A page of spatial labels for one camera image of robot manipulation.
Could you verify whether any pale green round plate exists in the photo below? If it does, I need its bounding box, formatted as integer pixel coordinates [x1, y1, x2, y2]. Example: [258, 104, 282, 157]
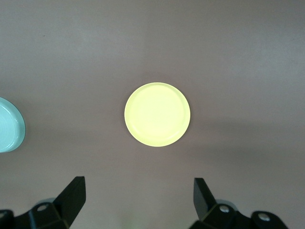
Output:
[0, 96, 27, 154]

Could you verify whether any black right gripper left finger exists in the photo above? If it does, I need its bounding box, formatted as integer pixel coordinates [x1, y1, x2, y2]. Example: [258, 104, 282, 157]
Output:
[0, 176, 86, 229]

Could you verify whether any yellow round plate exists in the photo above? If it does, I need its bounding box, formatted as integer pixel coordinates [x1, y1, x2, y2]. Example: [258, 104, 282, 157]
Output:
[124, 82, 192, 147]

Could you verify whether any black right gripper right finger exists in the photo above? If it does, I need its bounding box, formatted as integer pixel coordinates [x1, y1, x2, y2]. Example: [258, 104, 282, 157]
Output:
[192, 177, 289, 229]

